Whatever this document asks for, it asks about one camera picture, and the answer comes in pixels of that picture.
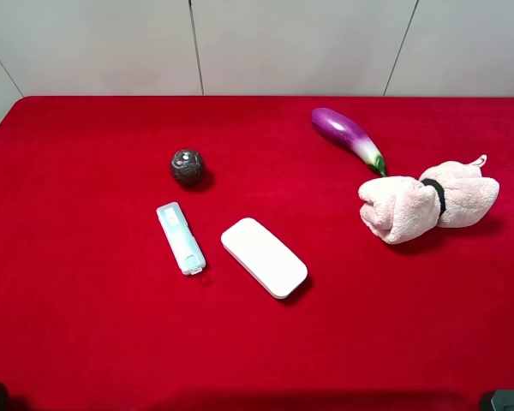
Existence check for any dark marbled ball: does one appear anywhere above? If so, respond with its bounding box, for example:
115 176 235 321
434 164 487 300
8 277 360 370
170 149 206 187

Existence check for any dark object bottom right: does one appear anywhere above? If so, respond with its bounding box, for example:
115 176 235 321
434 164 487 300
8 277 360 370
479 390 514 411

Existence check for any white rounded flat box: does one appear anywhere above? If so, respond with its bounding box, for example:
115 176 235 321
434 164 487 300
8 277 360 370
221 217 308 299

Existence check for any white remote controller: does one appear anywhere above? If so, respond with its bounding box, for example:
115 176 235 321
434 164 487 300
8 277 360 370
156 202 206 276

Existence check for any purple toy eggplant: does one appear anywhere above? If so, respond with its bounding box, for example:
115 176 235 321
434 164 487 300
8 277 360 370
311 108 386 177

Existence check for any red table cloth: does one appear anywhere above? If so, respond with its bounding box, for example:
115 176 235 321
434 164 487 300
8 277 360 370
0 97 514 410

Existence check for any pink rolled towel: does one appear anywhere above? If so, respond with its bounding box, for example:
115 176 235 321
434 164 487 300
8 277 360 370
358 155 499 245

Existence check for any black hair band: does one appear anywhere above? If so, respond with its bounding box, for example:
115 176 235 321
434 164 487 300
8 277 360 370
421 178 446 217

